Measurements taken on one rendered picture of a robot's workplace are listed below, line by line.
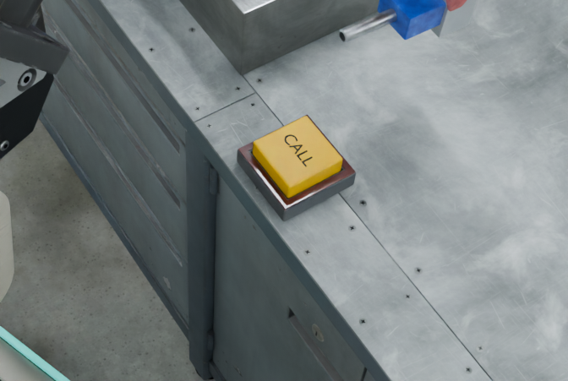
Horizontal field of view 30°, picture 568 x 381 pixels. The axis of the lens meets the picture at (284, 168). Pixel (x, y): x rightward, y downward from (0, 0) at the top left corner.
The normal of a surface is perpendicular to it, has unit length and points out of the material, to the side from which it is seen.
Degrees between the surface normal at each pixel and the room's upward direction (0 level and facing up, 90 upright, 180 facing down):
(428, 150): 0
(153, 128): 90
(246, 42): 90
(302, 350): 90
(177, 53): 0
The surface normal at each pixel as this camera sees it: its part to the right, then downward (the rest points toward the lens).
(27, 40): 0.80, 0.52
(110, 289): 0.07, -0.57
